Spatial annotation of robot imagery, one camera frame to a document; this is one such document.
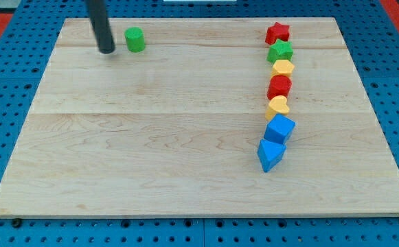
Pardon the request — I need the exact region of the light wooden board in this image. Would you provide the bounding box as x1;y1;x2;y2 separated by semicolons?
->
0;17;399;219

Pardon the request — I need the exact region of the yellow hexagon block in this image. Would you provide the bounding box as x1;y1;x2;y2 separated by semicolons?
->
271;60;295;78

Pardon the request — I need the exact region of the blue cube block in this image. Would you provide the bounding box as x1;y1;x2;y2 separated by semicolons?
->
264;114;296;144

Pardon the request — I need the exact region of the yellow heart block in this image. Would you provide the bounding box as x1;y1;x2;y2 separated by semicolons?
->
265;95;290;121

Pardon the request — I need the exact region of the red star block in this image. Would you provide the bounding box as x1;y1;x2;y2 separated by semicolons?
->
265;22;290;45

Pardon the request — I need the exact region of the blue triangle block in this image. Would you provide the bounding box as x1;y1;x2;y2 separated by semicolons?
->
257;139;286;173

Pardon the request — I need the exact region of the red cylinder block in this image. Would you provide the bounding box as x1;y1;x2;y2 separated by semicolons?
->
266;75;292;99

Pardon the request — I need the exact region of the green star block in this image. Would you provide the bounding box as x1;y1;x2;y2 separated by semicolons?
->
266;39;293;63

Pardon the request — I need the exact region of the green cylinder block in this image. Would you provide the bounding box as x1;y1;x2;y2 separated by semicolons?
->
124;27;146;53

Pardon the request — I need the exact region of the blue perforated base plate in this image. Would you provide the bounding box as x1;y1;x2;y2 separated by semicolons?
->
0;0;399;246

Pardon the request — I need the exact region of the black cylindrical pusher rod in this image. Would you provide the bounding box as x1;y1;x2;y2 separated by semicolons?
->
85;0;115;54

